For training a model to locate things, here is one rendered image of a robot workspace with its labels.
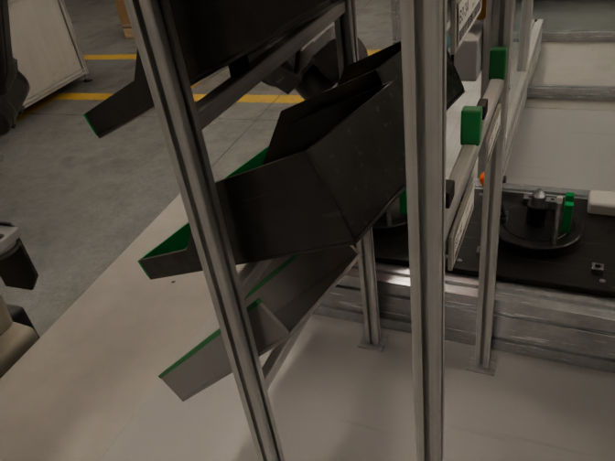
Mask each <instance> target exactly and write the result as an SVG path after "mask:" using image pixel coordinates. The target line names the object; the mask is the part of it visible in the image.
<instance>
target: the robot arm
mask: <svg viewBox="0 0 615 461"><path fill-rule="evenodd" d="M284 37H285V36H284ZM282 38H283V37H281V38H279V39H278V40H276V41H275V42H273V43H271V44H269V45H268V46H266V47H264V48H262V49H260V50H258V51H256V52H255V53H254V54H252V55H250V56H249V57H248V60H249V63H250V62H251V61H252V60H254V59H255V58H257V57H258V56H259V55H261V54H262V53H264V52H265V51H266V50H268V49H269V48H271V47H272V46H273V45H274V44H275V43H276V42H278V41H279V40H280V39H282ZM357 38H358V37H357ZM358 50H359V60H360V59H364V58H366V57H368V52H367V49H366V47H365V46H364V44H363V43H362V42H361V40H360V39H359V38H358ZM339 81H340V72H339V63H338V53H337V44H336V35H335V26H332V27H330V28H329V29H327V31H325V32H324V33H323V34H322V35H321V36H320V37H319V38H317V39H316V40H315V41H313V40H312V41H311V42H310V43H309V44H308V45H307V46H306V47H305V48H301V49H300V50H299V51H298V52H296V53H295V54H294V55H293V56H291V57H290V58H289V59H288V60H286V61H285V62H284V63H283V64H282V65H280V66H279V67H278V68H277V69H275V70H274V71H273V72H272V73H270V74H269V75H268V76H267V77H266V78H264V79H263V80H262V82H263V83H265V84H267V85H269V86H272V87H277V88H278V89H280V90H281V91H283V92H285V93H286V94H289V93H290V92H291V91H292V90H293V89H295V90H296V91H297V92H298V93H299V95H300V96H301V97H302V98H303V99H304V100H307V99H309V98H311V97H314V96H316V95H318V94H320V93H322V92H324V91H327V90H330V89H332V87H333V86H334V85H335V84H336V83H339ZM29 90H30V86H29V82H28V80H27V78H26V77H25V76H24V75H23V74H22V73H21V72H20V71H19V70H18V66H17V59H15V58H13V53H12V45H11V34H10V23H9V12H8V0H0V137H1V135H5V134H7V133H8V132H9V130H10V129H11V128H13V129H15V127H16V125H15V121H16V117H17V115H18V114H22V112H23V111H24V109H25V106H23V103H24V101H25V99H26V97H27V95H28V93H29Z"/></svg>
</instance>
